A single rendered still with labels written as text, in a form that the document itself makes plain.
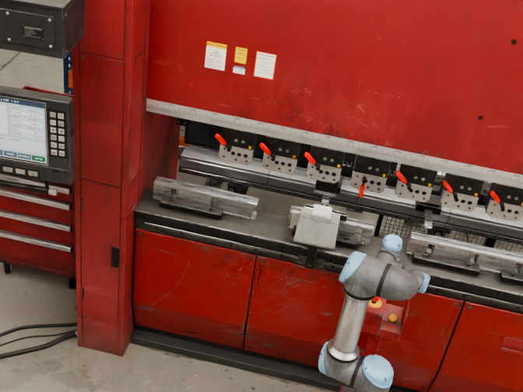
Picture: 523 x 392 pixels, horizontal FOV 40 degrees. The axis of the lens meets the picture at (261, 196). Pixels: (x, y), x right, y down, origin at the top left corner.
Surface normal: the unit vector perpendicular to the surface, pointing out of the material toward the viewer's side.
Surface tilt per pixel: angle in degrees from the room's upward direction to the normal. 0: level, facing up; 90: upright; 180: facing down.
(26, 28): 90
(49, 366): 0
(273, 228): 0
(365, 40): 90
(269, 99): 90
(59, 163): 90
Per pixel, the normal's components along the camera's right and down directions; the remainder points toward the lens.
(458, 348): -0.18, 0.52
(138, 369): 0.13, -0.83
